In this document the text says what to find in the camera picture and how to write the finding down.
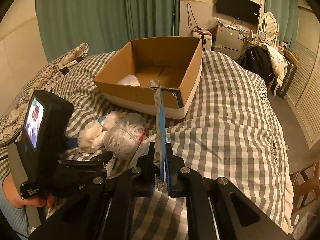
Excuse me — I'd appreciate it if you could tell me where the grey checked bed duvet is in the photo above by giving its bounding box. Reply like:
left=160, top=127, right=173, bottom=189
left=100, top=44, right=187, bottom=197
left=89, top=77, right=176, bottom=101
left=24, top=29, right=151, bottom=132
left=1, top=52, right=293, bottom=232

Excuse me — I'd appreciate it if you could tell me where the floral patterned pillow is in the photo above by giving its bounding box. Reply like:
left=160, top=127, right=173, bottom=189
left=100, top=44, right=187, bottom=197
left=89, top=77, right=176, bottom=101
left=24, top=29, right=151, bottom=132
left=1, top=43, right=89, bottom=146

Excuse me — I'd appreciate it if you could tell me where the large green curtain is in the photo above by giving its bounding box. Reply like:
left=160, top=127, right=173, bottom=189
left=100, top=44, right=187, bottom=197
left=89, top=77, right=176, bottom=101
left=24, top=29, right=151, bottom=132
left=35, top=0, right=180, bottom=61

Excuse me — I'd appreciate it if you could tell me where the clear jar of floss picks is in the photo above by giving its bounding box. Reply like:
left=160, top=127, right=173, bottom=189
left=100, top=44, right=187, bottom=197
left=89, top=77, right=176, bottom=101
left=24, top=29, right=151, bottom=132
left=103, top=113, right=146, bottom=160

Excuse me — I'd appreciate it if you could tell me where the white tube with purple band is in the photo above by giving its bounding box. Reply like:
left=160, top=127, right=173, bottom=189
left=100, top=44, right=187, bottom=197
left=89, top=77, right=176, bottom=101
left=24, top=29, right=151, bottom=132
left=117, top=74, right=140, bottom=87

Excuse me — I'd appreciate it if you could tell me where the open cardboard box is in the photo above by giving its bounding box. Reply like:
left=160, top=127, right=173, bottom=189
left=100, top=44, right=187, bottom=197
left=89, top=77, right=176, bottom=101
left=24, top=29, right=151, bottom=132
left=94, top=36, right=202, bottom=120

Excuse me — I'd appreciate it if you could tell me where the white hard suitcase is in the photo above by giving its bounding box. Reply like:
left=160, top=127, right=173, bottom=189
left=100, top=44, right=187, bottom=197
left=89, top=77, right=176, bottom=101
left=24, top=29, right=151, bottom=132
left=193, top=29, right=213, bottom=51

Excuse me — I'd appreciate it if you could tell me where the black wall television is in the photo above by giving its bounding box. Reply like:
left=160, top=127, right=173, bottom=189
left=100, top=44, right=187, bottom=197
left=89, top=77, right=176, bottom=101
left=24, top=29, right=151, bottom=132
left=216, top=0, right=260, bottom=26

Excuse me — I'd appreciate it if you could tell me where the person's hand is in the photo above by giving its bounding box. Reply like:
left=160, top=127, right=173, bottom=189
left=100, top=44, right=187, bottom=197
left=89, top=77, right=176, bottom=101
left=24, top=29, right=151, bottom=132
left=2, top=173, right=55, bottom=209

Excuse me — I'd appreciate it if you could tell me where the small green curtain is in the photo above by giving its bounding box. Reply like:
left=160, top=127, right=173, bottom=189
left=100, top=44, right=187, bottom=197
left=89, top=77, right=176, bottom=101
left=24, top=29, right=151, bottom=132
left=265, top=0, right=299, bottom=50

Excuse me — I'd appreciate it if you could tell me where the white louvered wardrobe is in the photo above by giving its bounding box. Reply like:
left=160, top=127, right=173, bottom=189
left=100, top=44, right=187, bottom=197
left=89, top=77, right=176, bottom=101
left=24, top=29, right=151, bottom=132
left=286, top=7, right=319, bottom=148

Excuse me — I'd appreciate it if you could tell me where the silver blister pill pack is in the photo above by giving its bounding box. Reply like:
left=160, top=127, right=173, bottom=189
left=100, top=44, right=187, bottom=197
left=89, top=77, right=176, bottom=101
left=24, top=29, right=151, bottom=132
left=153, top=80, right=166, bottom=191

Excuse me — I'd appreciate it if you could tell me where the dark suitcase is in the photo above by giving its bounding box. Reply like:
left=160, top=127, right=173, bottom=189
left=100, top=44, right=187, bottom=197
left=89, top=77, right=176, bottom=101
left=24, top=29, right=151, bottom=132
left=276, top=61, right=297, bottom=99

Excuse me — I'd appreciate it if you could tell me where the grey mini fridge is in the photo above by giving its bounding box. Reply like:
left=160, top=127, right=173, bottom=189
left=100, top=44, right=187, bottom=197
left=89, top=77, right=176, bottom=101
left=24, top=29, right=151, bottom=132
left=213, top=25, right=243, bottom=60

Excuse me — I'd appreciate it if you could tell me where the wooden stool green seat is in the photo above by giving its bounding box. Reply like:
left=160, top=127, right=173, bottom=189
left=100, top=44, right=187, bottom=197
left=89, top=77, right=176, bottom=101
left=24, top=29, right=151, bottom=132
left=290, top=161, right=319, bottom=212

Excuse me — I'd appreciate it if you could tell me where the oval vanity mirror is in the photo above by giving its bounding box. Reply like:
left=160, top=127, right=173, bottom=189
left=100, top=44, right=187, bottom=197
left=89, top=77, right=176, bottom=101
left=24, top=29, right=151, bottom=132
left=258, top=12, right=279, bottom=42

